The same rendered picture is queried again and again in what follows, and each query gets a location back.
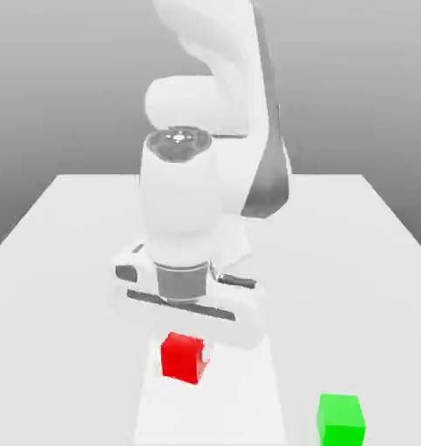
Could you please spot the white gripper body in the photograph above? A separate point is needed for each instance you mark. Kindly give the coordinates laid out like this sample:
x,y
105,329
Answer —
x,y
196,318

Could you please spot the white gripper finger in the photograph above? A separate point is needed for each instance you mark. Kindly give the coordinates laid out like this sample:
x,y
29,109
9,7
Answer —
x,y
206,355

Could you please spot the small red cube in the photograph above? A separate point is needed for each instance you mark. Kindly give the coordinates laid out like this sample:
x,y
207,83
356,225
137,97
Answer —
x,y
180,359

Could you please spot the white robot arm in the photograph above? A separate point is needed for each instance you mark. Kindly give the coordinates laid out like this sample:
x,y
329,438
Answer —
x,y
182,195

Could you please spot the small green cube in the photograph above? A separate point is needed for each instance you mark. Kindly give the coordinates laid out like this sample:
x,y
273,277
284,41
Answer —
x,y
339,420

